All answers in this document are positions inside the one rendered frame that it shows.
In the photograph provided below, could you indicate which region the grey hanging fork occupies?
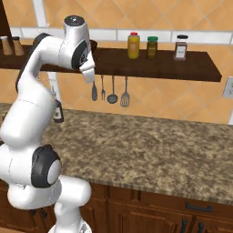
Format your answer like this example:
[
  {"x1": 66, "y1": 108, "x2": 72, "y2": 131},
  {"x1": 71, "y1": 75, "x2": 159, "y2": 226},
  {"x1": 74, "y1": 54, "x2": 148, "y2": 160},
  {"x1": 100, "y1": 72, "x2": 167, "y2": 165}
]
[{"x1": 100, "y1": 75, "x2": 106, "y2": 102}]

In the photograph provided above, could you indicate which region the brown spice jar white label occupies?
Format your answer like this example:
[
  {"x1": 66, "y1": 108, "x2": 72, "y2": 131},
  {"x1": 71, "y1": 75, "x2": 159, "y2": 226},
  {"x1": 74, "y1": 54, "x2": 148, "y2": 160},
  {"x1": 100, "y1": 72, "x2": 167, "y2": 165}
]
[{"x1": 173, "y1": 34, "x2": 189, "y2": 62}]

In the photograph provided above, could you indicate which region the grey hanging ladle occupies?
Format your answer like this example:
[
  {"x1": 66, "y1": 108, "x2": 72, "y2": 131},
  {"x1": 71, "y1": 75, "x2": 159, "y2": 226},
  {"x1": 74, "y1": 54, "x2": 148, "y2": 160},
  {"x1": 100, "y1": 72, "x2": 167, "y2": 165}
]
[{"x1": 106, "y1": 75, "x2": 119, "y2": 105}]

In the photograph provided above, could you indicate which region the dark brown bottle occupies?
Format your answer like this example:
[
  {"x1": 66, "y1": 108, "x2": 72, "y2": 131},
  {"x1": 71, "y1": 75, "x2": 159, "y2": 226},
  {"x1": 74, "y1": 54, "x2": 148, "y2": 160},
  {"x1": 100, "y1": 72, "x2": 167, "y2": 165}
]
[{"x1": 48, "y1": 79, "x2": 66, "y2": 124}]

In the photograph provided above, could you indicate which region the dark brown wall cabinet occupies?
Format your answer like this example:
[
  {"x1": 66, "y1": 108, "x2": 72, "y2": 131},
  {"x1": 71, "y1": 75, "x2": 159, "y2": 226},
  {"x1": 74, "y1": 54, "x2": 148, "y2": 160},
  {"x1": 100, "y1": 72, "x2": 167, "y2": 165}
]
[{"x1": 0, "y1": 0, "x2": 14, "y2": 40}]

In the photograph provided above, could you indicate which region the dark brown wooden shelf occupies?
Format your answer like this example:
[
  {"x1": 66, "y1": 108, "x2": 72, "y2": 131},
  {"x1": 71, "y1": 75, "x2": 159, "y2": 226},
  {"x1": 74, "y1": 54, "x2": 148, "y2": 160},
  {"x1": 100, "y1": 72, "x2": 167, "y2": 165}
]
[{"x1": 0, "y1": 45, "x2": 223, "y2": 83}]

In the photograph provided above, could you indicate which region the grey hanging slotted spatula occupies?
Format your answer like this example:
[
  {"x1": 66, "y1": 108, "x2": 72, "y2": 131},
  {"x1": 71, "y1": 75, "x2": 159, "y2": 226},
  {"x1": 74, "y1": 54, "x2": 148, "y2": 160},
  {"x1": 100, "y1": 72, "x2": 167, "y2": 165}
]
[{"x1": 119, "y1": 76, "x2": 131, "y2": 108}]

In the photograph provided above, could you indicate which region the yellow bottle with red cap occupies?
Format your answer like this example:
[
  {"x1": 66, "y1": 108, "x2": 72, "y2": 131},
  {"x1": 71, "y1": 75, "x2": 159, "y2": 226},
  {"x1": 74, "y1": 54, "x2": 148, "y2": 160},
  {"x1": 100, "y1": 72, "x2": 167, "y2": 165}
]
[{"x1": 127, "y1": 31, "x2": 141, "y2": 60}]

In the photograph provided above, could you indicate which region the grey wall outlet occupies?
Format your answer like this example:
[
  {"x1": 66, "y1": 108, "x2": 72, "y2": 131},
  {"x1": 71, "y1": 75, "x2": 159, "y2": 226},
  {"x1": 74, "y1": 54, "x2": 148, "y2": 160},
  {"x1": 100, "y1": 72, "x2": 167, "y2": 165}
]
[{"x1": 221, "y1": 76, "x2": 233, "y2": 99}]

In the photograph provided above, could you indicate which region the black drawer handle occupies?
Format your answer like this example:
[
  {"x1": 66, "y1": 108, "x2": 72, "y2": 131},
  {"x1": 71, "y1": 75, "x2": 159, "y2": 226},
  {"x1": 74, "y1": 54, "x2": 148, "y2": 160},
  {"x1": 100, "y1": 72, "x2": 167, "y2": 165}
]
[{"x1": 185, "y1": 201, "x2": 214, "y2": 213}]

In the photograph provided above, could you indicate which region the dark jar with green lid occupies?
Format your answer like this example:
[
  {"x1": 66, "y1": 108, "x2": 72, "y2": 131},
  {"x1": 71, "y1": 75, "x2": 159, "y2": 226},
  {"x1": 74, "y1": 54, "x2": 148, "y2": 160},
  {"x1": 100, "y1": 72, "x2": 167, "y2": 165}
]
[{"x1": 146, "y1": 35, "x2": 159, "y2": 60}]

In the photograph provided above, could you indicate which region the brown wooden cabinet door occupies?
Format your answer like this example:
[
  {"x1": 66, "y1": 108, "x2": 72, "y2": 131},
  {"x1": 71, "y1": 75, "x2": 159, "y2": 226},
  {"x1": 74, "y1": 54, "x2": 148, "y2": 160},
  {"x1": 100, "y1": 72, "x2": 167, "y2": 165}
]
[
  {"x1": 192, "y1": 214, "x2": 233, "y2": 233},
  {"x1": 0, "y1": 194, "x2": 57, "y2": 233},
  {"x1": 108, "y1": 200, "x2": 196, "y2": 233}
]

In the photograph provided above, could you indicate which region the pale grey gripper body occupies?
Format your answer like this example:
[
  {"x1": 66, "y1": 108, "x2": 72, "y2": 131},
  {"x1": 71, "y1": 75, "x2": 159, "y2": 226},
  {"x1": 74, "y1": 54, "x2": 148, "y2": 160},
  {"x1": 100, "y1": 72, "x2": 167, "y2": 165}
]
[{"x1": 79, "y1": 65, "x2": 96, "y2": 85}]

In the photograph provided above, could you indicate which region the brown wooden drawer front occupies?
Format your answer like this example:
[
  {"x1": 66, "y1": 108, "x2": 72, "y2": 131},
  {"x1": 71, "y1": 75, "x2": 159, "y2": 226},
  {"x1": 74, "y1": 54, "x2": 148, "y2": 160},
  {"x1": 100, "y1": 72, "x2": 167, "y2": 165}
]
[{"x1": 139, "y1": 190, "x2": 233, "y2": 221}]

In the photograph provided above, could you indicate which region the grey hanging spoon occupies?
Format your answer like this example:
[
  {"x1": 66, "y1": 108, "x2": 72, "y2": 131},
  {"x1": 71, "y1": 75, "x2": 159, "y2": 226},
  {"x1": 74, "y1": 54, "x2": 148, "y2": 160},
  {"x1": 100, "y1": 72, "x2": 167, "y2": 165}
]
[{"x1": 91, "y1": 80, "x2": 98, "y2": 102}]

